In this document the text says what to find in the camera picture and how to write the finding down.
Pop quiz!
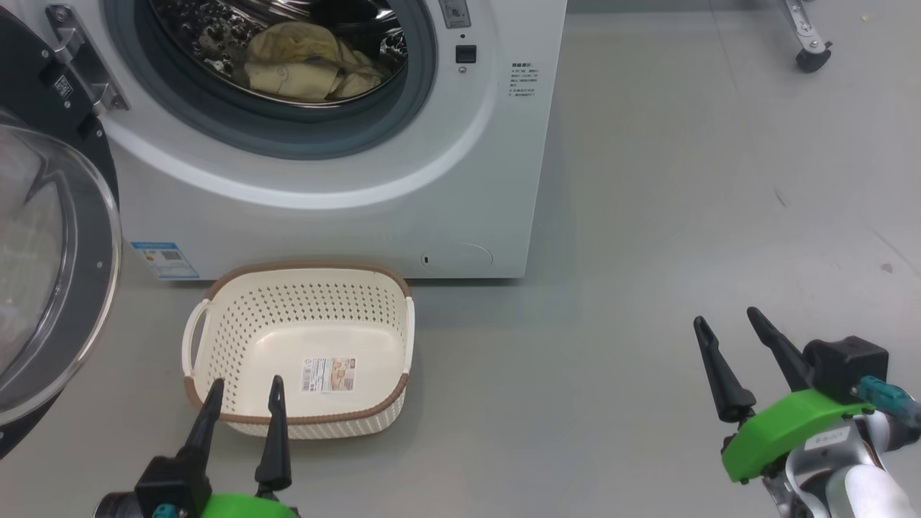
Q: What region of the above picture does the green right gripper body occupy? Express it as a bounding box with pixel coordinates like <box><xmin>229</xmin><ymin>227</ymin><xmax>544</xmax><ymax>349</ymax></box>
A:
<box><xmin>720</xmin><ymin>388</ymin><xmax>877</xmax><ymax>484</ymax></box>

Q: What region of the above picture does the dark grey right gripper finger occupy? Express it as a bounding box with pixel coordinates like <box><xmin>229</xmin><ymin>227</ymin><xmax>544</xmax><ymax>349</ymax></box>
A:
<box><xmin>745</xmin><ymin>306</ymin><xmax>815</xmax><ymax>394</ymax></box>
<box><xmin>692</xmin><ymin>316</ymin><xmax>758</xmax><ymax>424</ymax></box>

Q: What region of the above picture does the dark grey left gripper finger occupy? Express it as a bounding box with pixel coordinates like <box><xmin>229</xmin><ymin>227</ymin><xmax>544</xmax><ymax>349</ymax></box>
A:
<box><xmin>255</xmin><ymin>375</ymin><xmax>294</xmax><ymax>499</ymax></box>
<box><xmin>179</xmin><ymin>378</ymin><xmax>226</xmax><ymax>480</ymax></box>

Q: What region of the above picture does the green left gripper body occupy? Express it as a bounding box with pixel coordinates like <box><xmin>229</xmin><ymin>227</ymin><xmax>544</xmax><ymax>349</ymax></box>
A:
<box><xmin>197</xmin><ymin>491</ymin><xmax>300</xmax><ymax>518</ymax></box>

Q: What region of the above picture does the round dark washing machine door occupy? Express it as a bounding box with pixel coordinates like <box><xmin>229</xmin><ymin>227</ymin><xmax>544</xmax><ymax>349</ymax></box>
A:
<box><xmin>0</xmin><ymin>6</ymin><xmax>124</xmax><ymax>461</ymax></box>

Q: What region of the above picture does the paper label sticker in basket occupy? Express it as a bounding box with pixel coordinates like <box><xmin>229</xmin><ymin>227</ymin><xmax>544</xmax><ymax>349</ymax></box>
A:
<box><xmin>300</xmin><ymin>357</ymin><xmax>358</xmax><ymax>394</ymax></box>

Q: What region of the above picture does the cream perforated laundry basket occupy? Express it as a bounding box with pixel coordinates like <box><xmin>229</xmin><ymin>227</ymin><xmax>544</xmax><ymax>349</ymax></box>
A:
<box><xmin>181</xmin><ymin>260</ymin><xmax>417</xmax><ymax>440</ymax></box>

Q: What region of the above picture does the white front-load washing machine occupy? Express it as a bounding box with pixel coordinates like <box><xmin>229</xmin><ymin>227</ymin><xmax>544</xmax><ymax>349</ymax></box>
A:
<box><xmin>0</xmin><ymin>0</ymin><xmax>569</xmax><ymax>283</ymax></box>

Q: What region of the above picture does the blue energy label sticker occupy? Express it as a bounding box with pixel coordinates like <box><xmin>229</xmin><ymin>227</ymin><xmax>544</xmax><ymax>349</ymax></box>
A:
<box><xmin>131</xmin><ymin>241</ymin><xmax>201</xmax><ymax>281</ymax></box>

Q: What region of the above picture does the white drain filter cover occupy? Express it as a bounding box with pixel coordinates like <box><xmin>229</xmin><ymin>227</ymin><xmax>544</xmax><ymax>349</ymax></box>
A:
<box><xmin>420</xmin><ymin>240</ymin><xmax>495</xmax><ymax>273</ymax></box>

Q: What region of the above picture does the metal leg with caster wheel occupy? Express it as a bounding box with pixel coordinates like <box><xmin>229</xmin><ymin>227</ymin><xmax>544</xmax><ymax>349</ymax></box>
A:
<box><xmin>776</xmin><ymin>0</ymin><xmax>835</xmax><ymax>74</ymax></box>

